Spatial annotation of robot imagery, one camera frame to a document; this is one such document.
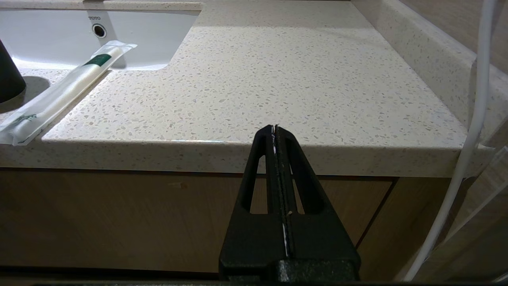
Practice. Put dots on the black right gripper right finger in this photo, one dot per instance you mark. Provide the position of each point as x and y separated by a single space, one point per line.
321 246

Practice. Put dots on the white sink basin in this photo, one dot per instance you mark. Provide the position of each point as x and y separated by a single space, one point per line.
151 39

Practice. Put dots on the long green label packet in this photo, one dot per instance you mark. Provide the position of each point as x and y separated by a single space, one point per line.
67 89

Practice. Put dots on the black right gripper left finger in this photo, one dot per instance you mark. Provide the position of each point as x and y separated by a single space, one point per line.
250 242

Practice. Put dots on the dark tumbler cup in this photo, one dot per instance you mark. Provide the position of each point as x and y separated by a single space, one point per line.
8 79

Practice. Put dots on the wooden vanity cabinet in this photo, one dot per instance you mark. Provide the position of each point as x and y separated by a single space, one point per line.
119 222

